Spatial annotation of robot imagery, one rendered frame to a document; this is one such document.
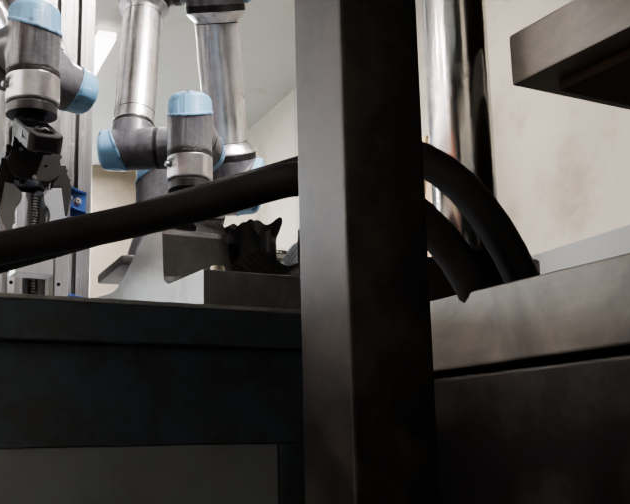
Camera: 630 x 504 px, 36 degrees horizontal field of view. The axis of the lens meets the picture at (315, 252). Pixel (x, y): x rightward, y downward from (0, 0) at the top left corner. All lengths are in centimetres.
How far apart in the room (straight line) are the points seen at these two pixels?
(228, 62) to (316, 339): 139
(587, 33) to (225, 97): 118
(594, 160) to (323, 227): 413
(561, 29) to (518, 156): 430
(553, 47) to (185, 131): 85
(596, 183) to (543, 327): 397
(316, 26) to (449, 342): 29
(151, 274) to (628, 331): 69
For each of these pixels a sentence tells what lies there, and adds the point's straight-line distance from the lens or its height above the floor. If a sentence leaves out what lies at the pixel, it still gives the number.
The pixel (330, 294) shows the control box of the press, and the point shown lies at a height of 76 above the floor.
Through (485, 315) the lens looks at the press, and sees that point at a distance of 77.
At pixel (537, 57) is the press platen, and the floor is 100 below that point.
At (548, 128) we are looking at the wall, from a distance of 501.
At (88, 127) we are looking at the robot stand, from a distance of 219.
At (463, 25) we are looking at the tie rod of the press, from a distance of 94.
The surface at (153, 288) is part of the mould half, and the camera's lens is 120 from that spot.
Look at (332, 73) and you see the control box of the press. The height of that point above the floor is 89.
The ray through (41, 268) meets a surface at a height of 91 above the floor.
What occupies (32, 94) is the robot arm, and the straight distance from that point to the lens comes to 142.
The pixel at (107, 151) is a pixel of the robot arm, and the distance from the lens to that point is 176.
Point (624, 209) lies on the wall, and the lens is 452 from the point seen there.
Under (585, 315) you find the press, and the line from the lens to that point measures 69.
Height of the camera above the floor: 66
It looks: 12 degrees up
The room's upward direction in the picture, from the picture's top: 1 degrees counter-clockwise
